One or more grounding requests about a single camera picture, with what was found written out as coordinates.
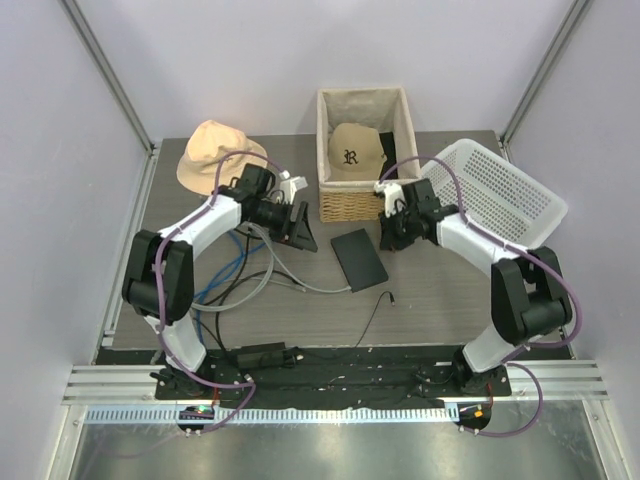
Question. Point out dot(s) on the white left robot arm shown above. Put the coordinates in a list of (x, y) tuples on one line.
[(159, 277)]

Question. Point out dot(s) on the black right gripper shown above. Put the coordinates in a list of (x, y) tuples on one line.
[(390, 241)]

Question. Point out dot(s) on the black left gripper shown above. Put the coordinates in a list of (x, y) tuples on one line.
[(301, 236)]

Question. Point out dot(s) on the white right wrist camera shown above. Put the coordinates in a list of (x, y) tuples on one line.
[(393, 195)]

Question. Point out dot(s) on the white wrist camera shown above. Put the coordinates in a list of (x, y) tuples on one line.
[(289, 185), (393, 195)]

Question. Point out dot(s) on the tan baseball cap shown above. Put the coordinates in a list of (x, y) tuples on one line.
[(355, 153)]

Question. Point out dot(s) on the wicker basket with liner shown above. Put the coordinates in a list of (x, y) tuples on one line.
[(382, 108)]

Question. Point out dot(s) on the aluminium frame rail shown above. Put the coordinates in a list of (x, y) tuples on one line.
[(131, 395)]

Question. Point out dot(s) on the black power adapter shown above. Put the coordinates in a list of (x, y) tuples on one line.
[(269, 355)]

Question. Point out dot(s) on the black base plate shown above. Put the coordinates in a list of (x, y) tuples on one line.
[(330, 375)]

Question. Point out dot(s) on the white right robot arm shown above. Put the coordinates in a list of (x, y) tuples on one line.
[(527, 299)]

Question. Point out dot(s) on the dark grey network switch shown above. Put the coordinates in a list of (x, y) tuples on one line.
[(359, 260)]

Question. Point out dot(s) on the beige bucket hat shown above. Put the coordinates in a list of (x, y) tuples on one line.
[(210, 142)]

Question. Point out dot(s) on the black cloth in basket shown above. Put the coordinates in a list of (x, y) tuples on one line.
[(387, 140)]

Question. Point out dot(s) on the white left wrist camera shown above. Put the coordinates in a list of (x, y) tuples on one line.
[(289, 185)]

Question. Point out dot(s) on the white perforated plastic basket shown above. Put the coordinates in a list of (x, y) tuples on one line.
[(496, 194)]

